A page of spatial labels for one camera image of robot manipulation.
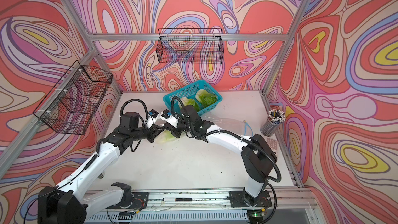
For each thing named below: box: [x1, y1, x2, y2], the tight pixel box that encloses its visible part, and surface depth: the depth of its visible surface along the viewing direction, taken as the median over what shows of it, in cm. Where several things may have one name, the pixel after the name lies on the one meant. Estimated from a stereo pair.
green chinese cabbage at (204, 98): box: [195, 89, 218, 107], surface depth 106 cm
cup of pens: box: [260, 109, 286, 137], surface depth 88 cm
